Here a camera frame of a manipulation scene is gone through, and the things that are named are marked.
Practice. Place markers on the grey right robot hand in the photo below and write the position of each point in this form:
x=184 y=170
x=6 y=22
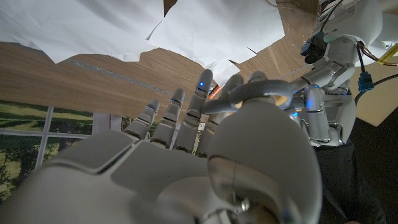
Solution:
x=155 y=174

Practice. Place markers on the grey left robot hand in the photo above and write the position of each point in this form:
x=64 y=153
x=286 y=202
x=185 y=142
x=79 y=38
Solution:
x=329 y=109

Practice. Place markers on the white paper sheet with slits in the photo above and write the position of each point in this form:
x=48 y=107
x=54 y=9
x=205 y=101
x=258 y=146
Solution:
x=217 y=31

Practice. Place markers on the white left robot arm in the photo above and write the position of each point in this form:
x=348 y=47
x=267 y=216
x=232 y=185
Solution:
x=363 y=18

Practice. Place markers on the white floor mat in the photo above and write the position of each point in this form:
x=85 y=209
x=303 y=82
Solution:
x=379 y=102

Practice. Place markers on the orange marker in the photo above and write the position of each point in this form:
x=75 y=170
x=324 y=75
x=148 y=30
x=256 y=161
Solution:
x=214 y=92

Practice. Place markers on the printed window backdrop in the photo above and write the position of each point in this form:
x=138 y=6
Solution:
x=18 y=149

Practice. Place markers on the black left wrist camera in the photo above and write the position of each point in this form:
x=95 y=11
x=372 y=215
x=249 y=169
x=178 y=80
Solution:
x=314 y=49

